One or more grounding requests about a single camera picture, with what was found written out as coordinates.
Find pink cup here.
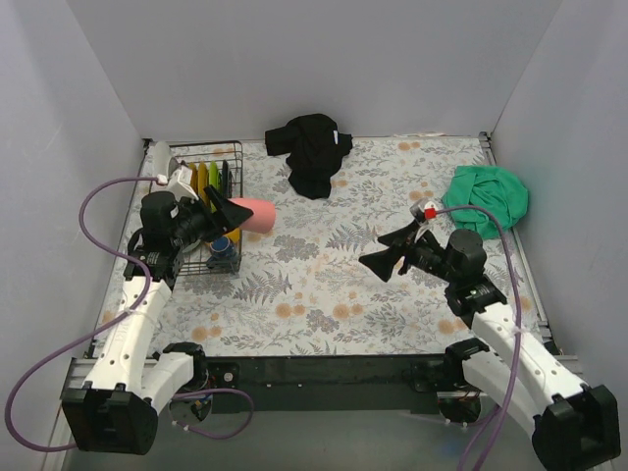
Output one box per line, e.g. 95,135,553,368
231,198,276,234

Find dark blue mug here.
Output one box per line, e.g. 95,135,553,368
207,235,236,265

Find large white plate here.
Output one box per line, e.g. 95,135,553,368
153,141,172,178

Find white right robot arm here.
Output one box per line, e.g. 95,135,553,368
359,221,621,470

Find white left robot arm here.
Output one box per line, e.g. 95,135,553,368
62,187,254,455

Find floral table mat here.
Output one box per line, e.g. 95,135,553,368
95,136,546,357

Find yellow bowl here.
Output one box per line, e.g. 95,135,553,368
226,228,241,244

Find lime green plate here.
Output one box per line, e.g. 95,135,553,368
208,161,221,190

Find orange yellow plate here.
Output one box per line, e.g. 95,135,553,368
197,162,208,200

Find black plate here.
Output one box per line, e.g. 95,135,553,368
221,160,233,198

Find green cloth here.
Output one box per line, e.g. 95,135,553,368
443,166,529,239

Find black cloth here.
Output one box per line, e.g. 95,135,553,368
264,113,353,200

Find black wire dish rack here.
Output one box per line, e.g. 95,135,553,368
170,140,243,276

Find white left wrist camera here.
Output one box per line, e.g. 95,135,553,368
152,166,199,202

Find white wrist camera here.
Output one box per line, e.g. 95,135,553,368
152,166,199,202
410,198,439,226

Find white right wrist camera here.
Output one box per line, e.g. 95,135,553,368
410,198,439,226

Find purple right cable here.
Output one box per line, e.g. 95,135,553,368
434,204,522,471

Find purple cable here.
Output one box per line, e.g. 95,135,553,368
3,176,255,452
434,204,522,471

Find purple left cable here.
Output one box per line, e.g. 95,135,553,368
3,176,255,452

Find black base frame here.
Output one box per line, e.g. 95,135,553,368
63,352,583,423

